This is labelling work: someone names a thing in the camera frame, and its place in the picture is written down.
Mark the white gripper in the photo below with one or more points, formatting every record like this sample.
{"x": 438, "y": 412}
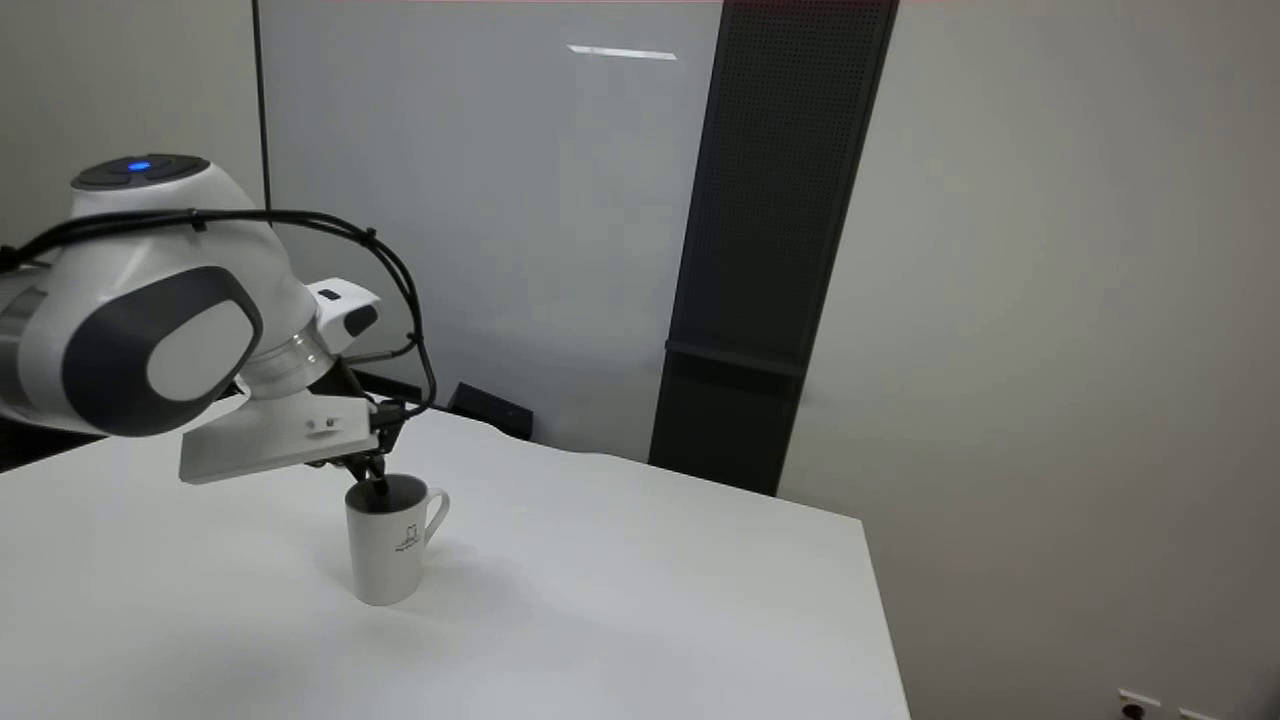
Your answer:
{"x": 281, "y": 428}

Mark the white ceramic mug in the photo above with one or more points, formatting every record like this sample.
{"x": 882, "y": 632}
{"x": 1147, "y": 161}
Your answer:
{"x": 389, "y": 527}

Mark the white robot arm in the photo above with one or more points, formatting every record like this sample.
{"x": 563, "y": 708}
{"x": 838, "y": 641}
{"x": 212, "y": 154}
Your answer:
{"x": 170, "y": 304}

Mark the black box behind table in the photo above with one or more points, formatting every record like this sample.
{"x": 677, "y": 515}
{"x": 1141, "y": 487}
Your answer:
{"x": 493, "y": 408}

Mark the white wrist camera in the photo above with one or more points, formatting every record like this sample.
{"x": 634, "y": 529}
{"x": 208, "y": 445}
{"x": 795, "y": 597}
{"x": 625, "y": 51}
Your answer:
{"x": 340, "y": 309}

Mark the dark vertical wall panel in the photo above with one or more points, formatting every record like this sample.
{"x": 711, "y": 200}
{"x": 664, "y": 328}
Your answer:
{"x": 784, "y": 125}

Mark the white wall socket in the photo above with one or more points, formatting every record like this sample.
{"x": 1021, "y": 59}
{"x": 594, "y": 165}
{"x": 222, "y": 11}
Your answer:
{"x": 1139, "y": 706}

